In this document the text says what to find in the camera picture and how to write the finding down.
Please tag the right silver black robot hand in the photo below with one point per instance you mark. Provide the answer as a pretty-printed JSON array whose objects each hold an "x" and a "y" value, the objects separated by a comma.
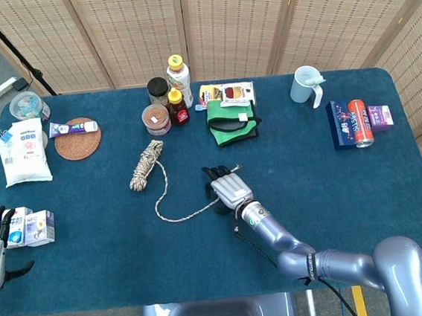
[{"x": 231, "y": 189}]

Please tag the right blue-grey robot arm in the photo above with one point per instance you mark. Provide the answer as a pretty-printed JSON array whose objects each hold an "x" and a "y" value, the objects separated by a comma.
[{"x": 341, "y": 265}]

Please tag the blue white milk carton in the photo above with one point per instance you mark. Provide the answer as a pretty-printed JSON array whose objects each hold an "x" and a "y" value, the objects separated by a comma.
[{"x": 19, "y": 230}]

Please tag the purple NFC juice carton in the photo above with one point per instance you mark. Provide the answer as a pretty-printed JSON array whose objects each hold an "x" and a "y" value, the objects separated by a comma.
[{"x": 38, "y": 228}]

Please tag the green black fabric glove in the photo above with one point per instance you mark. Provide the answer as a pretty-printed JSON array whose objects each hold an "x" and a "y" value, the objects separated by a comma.
[{"x": 222, "y": 117}]

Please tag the small light blue clip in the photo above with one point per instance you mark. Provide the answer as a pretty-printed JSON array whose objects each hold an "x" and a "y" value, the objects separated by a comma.
[{"x": 199, "y": 108}]

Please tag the honey bear bottle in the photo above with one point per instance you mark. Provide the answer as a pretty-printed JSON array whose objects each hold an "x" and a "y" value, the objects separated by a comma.
[{"x": 178, "y": 112}]

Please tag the white red snack packet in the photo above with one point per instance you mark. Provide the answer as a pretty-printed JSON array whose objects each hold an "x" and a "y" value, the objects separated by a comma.
[{"x": 236, "y": 92}]

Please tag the yellow red snack packet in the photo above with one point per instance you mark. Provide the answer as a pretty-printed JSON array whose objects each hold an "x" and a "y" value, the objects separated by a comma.
[{"x": 206, "y": 93}]

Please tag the round tub brown contents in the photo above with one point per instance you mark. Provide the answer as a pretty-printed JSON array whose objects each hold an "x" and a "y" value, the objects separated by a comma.
[{"x": 156, "y": 118}]

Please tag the yellow cap drink bottle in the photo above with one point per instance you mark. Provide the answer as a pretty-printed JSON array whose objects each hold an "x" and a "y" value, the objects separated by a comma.
[{"x": 179, "y": 79}]

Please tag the black lid glass jar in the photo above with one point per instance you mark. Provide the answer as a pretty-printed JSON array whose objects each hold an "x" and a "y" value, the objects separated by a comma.
[{"x": 157, "y": 88}]

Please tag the blue table cloth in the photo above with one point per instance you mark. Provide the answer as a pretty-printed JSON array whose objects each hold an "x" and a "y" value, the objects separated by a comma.
[{"x": 131, "y": 266}]

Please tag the blue binder clip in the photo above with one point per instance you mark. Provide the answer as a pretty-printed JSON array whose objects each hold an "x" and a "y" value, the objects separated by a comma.
[{"x": 5, "y": 136}]

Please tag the dark blue printed box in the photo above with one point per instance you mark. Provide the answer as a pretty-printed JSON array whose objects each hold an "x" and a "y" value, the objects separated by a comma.
[{"x": 340, "y": 127}]

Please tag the beige round disc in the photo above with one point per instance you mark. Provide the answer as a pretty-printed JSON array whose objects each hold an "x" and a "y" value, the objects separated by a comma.
[{"x": 45, "y": 140}]

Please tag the pale green scoop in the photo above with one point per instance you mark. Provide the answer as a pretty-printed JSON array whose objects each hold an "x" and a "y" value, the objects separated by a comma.
[{"x": 315, "y": 80}]

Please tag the round woven brown coaster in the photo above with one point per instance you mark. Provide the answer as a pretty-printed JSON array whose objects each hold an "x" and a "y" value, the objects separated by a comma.
[{"x": 79, "y": 146}]

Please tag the orange drink can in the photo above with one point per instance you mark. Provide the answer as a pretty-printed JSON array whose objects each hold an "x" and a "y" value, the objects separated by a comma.
[{"x": 361, "y": 123}]

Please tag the purple white toothpaste tube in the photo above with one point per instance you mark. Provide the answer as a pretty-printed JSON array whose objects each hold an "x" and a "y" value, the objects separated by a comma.
[{"x": 70, "y": 128}]

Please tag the clear round plastic tub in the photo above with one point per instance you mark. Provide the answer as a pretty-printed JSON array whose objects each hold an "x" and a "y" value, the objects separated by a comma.
[{"x": 26, "y": 104}]

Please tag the small purple box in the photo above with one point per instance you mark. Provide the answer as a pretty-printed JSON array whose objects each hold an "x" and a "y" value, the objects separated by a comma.
[{"x": 379, "y": 117}]

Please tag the bamboo folding screen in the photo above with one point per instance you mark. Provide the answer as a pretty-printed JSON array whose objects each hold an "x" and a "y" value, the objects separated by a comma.
[{"x": 220, "y": 22}]

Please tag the white power strip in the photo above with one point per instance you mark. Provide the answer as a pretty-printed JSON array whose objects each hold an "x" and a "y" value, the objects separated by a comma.
[{"x": 1, "y": 88}]

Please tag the black power adapter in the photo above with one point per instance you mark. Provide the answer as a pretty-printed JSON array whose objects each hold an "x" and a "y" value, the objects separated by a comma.
[{"x": 21, "y": 85}]

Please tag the black tripod stand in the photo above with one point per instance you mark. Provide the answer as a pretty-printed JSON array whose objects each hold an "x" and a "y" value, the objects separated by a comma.
[{"x": 1, "y": 40}]

